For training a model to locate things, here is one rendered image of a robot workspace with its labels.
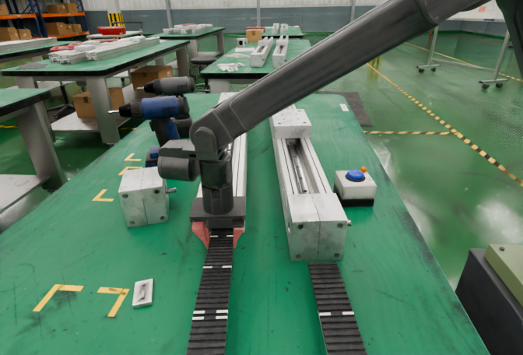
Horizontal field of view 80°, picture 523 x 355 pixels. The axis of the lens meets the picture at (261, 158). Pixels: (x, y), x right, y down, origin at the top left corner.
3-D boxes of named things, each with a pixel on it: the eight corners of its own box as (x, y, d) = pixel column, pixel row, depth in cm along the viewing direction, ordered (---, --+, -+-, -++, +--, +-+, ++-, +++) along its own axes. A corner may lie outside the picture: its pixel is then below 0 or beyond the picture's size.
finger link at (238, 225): (212, 236, 66) (208, 198, 62) (245, 235, 66) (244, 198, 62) (208, 259, 60) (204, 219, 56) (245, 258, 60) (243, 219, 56)
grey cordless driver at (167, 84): (200, 136, 118) (193, 78, 108) (145, 142, 113) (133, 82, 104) (198, 129, 124) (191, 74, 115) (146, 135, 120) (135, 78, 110)
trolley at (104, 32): (133, 93, 502) (119, 25, 457) (99, 93, 502) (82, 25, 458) (153, 79, 594) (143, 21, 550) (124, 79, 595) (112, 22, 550)
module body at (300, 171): (331, 230, 68) (335, 196, 64) (286, 231, 67) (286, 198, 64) (290, 114, 139) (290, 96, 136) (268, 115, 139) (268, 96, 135)
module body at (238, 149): (244, 232, 67) (243, 199, 64) (198, 233, 67) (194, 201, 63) (248, 115, 139) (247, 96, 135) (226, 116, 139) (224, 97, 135)
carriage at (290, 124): (310, 145, 94) (311, 124, 91) (274, 147, 94) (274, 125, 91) (303, 128, 108) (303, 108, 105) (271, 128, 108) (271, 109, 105)
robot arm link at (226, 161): (226, 159, 51) (235, 145, 56) (186, 156, 52) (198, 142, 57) (227, 195, 54) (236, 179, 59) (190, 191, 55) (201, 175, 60)
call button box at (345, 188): (373, 206, 75) (377, 184, 72) (333, 208, 75) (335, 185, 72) (363, 189, 82) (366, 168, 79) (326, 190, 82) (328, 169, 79)
